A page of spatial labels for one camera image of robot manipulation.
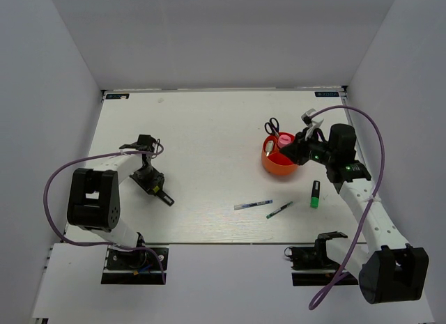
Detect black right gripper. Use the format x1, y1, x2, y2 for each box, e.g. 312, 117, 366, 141
279, 127, 336, 166

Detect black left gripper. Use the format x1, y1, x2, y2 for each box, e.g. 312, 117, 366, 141
130, 165, 165, 195

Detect pink glue bottle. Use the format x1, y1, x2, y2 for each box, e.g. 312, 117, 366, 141
277, 134, 292, 148

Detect yellow highlighter marker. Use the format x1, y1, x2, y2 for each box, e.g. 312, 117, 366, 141
153, 187, 175, 206

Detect black handled scissors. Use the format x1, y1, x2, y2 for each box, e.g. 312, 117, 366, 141
264, 117, 280, 137

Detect green highlighter marker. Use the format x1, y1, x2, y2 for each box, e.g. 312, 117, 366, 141
310, 180, 321, 208

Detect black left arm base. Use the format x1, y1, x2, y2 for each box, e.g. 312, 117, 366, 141
101, 247, 169, 286

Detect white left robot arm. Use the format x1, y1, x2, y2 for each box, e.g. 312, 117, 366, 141
67, 134, 173, 268

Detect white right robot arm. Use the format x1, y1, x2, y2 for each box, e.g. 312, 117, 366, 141
279, 124, 429, 304

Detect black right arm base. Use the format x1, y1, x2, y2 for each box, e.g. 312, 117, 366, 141
284, 231, 351, 286

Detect orange round stationery organizer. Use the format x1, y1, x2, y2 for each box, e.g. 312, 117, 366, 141
261, 135, 298, 176

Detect right blue corner label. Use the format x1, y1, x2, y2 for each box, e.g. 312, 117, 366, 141
314, 91, 339, 98

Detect blue corner label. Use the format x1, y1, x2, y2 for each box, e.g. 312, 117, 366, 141
105, 93, 130, 100
314, 91, 339, 98

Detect green gel pen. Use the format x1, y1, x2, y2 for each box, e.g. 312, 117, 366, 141
266, 201, 293, 219

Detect blue gel pen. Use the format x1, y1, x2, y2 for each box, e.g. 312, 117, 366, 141
233, 200, 273, 210

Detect left blue corner label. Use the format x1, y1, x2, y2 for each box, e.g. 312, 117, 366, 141
105, 93, 130, 100

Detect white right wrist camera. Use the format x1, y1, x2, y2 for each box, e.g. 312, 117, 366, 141
301, 109, 324, 140

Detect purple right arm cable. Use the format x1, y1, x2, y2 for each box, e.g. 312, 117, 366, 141
308, 106, 385, 311

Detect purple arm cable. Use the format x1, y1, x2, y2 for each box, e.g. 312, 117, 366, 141
308, 106, 385, 311
43, 139, 167, 285

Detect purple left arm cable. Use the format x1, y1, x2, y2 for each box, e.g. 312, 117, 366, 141
43, 139, 167, 285

